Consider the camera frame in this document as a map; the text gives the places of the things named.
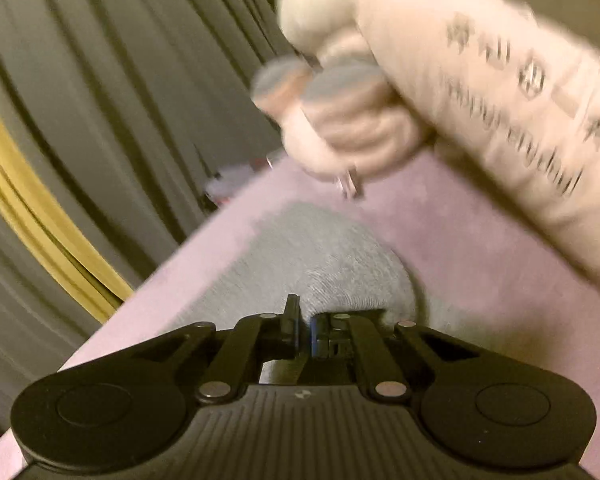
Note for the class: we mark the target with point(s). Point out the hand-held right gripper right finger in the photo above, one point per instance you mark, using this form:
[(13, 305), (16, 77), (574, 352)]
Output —
[(314, 336)]

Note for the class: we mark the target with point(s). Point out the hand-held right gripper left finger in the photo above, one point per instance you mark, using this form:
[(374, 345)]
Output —
[(293, 327)]

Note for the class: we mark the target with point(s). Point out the grey pants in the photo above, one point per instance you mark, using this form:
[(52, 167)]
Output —
[(330, 260)]

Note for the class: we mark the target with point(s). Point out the grey bag by curtain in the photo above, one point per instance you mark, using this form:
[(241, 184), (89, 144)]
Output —
[(222, 187)]

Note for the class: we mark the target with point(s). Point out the pink blanket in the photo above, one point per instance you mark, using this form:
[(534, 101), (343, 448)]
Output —
[(460, 220)]

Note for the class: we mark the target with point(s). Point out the grey curtain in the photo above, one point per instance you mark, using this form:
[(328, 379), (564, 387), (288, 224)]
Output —
[(15, 320), (110, 60)]

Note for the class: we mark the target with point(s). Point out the yellow curtain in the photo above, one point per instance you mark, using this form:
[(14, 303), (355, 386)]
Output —
[(30, 200)]

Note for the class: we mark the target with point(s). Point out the pink plush toy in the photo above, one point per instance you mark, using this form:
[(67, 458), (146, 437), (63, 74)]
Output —
[(480, 85)]

